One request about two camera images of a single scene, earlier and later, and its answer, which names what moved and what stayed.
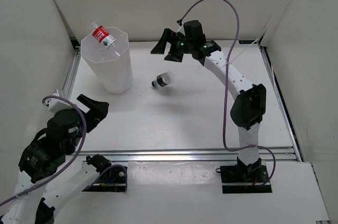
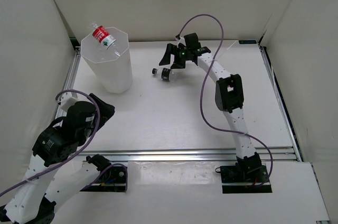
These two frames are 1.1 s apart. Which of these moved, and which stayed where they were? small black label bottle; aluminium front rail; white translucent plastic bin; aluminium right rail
Moved: small black label bottle
Stayed: white translucent plastic bin; aluminium front rail; aluminium right rail
